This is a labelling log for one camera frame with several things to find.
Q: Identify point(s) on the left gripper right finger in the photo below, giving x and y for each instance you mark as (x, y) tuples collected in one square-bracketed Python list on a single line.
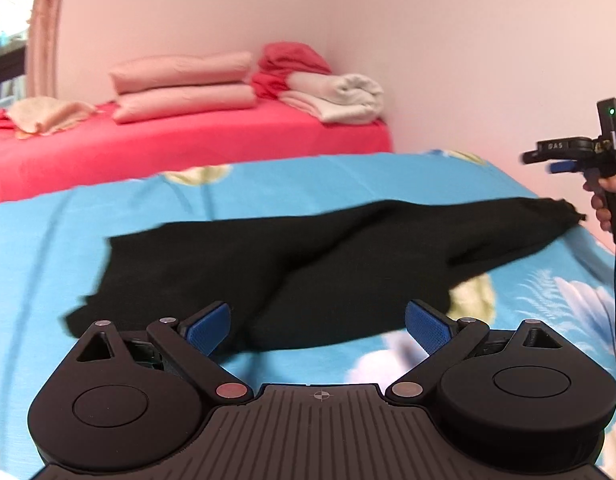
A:
[(468, 361)]

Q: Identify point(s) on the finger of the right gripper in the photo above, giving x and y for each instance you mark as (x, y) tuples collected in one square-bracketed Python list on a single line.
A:
[(567, 167)]

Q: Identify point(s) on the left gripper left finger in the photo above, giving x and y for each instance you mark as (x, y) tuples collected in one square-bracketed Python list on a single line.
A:
[(156, 358)]

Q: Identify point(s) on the black pants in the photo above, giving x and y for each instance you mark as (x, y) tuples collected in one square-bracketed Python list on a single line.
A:
[(308, 281)]

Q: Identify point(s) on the person right hand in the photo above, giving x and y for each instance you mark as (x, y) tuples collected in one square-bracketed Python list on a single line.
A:
[(601, 188)]

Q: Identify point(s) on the blue floral bed sheet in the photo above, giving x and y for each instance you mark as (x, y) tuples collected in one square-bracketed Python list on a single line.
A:
[(53, 249)]

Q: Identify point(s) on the red bed sheet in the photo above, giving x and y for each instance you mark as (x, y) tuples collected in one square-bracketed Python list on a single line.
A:
[(99, 150)]

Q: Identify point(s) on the rolled beige blanket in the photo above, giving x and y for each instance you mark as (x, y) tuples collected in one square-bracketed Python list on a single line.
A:
[(349, 99)]

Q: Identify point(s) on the lower pink pillow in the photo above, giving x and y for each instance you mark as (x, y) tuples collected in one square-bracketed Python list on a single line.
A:
[(178, 101)]

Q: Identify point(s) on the peach towel on bed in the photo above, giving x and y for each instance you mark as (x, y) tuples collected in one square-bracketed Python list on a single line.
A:
[(44, 115)]

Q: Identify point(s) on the red crumpled cloth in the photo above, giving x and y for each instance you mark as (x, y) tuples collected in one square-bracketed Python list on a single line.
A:
[(279, 60)]

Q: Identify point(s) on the pink curtain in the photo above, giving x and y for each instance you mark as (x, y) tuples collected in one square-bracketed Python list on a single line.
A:
[(42, 45)]

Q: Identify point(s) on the dark window frame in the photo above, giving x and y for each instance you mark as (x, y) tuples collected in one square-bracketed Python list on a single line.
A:
[(5, 35)]

